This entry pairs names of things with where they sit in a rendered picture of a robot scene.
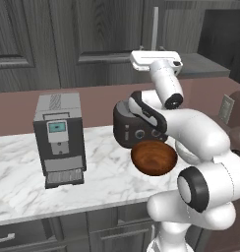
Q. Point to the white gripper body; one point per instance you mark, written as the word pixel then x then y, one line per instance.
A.
pixel 148 58

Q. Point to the grey coffee machine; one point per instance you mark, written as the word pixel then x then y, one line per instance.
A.
pixel 59 141

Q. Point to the grey base cupboard door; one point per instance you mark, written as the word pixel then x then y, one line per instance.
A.
pixel 122 239

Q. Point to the dark grey toaster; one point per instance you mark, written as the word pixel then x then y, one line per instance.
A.
pixel 125 128

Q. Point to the brown wooden bowl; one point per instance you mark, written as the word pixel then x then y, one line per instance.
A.
pixel 153 158

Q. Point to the grey flat shelf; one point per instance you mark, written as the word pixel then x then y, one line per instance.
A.
pixel 204 65

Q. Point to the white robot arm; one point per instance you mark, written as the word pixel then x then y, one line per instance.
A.
pixel 204 134

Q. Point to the grey wood cabinet door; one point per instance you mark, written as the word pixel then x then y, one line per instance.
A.
pixel 102 36
pixel 23 42
pixel 179 26

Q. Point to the grey wall socket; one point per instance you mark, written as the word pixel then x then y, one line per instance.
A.
pixel 226 107

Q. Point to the small grey drawer front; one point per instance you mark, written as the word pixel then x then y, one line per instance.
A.
pixel 133 215

